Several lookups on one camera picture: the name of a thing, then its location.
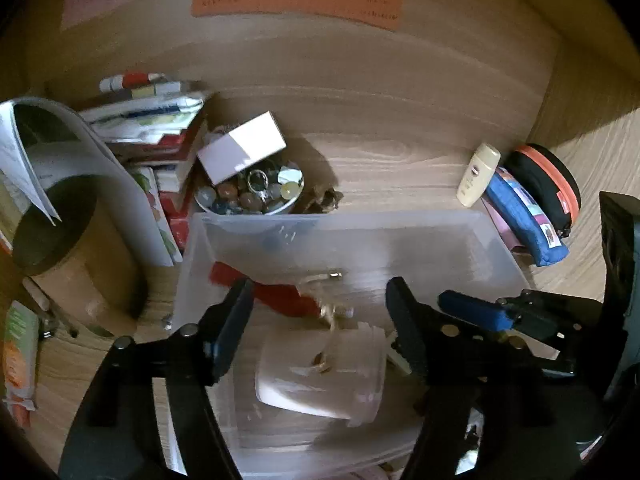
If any small white box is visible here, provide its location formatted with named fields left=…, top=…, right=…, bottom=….
left=196, top=111, right=287, bottom=186

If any wooden desktop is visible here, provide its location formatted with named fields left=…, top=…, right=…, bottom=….
left=0, top=132, right=603, bottom=480

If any red object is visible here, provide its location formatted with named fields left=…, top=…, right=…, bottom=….
left=209, top=261, right=321, bottom=318

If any bowl of polished stones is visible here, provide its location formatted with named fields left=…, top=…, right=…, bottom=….
left=194, top=159, right=305, bottom=216

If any blue patchwork pouch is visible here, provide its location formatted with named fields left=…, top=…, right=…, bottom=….
left=482, top=167, right=571, bottom=267

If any small brown figurine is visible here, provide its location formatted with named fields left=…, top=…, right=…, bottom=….
left=300, top=187, right=345, bottom=215

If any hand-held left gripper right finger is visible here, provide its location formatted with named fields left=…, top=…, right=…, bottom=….
left=385, top=276, right=603, bottom=480

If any black case with orange zipper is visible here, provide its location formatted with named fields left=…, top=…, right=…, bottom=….
left=502, top=144, right=582, bottom=238

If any orange and green packet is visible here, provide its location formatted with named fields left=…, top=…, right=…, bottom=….
left=0, top=300, right=41, bottom=428

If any curled white paper sheet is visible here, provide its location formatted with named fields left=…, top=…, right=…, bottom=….
left=0, top=97, right=176, bottom=267

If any small black clip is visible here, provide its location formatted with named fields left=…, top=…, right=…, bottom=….
left=37, top=310, right=78, bottom=341

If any clear plastic storage bin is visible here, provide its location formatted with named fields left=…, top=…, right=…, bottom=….
left=167, top=210, right=531, bottom=478

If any cream lotion bottle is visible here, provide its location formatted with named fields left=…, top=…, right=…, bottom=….
left=456, top=143, right=502, bottom=208

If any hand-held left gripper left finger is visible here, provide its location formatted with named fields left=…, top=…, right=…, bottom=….
left=59, top=277, right=256, bottom=480

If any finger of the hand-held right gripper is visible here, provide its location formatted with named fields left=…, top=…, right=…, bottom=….
left=502, top=329, right=626, bottom=377
left=438, top=289, right=608, bottom=335

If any red and white marker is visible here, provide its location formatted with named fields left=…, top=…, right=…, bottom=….
left=99, top=71, right=166, bottom=93

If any brown cardboard tube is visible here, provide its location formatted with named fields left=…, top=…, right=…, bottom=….
left=12, top=172, right=148, bottom=337

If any stack of books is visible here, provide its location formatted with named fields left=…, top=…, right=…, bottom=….
left=75, top=80, right=215, bottom=267

